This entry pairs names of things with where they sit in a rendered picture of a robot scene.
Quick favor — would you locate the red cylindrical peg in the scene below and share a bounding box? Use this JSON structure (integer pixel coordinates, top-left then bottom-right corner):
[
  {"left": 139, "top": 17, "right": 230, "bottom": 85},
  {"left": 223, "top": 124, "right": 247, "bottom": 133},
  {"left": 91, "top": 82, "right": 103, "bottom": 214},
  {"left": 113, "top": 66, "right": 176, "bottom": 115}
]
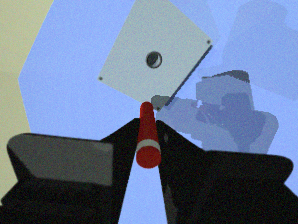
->
[{"left": 136, "top": 102, "right": 161, "bottom": 168}]

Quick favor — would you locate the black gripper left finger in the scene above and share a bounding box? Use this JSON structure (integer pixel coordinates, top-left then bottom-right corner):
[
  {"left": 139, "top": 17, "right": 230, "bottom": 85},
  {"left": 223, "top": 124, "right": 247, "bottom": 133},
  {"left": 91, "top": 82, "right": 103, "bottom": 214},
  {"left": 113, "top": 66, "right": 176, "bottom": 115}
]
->
[{"left": 7, "top": 118, "right": 140, "bottom": 224}]

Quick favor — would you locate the grey sloped panel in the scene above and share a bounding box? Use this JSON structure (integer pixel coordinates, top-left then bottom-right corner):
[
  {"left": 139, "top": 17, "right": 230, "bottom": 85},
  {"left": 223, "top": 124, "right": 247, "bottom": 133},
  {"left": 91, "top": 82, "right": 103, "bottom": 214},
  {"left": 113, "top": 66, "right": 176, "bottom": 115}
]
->
[{"left": 97, "top": 0, "right": 213, "bottom": 112}]

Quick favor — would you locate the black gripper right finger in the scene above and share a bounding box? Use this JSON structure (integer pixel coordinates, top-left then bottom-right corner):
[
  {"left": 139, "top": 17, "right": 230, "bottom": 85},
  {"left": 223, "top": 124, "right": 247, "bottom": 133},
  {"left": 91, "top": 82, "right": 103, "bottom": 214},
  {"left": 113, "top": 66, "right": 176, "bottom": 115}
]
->
[{"left": 156, "top": 120, "right": 294, "bottom": 224}]

